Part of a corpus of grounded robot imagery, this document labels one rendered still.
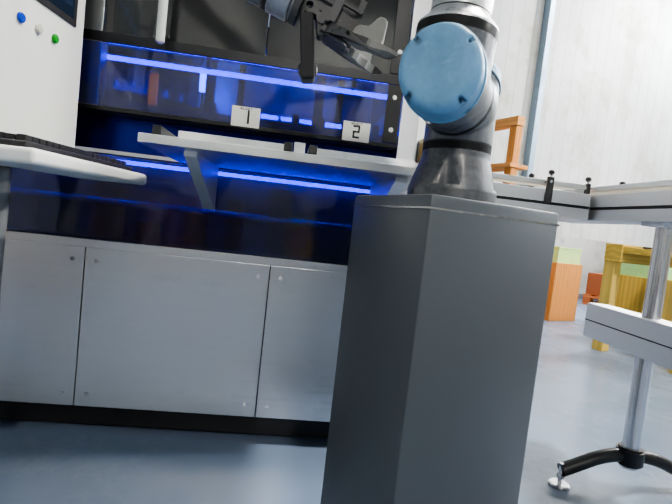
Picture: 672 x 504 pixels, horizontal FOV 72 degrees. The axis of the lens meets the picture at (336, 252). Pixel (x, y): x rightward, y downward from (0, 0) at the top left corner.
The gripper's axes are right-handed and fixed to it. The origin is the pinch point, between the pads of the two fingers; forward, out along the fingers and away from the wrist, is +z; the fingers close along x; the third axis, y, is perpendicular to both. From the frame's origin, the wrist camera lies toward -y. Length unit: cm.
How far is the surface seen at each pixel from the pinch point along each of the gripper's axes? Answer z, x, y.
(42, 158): -48, -1, -43
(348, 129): 2, 58, -5
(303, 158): -6.5, 16.6, -21.1
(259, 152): -15.8, 16.7, -24.4
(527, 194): 69, 67, 5
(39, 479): -31, 24, -123
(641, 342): 109, 35, -23
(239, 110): -29, 58, -16
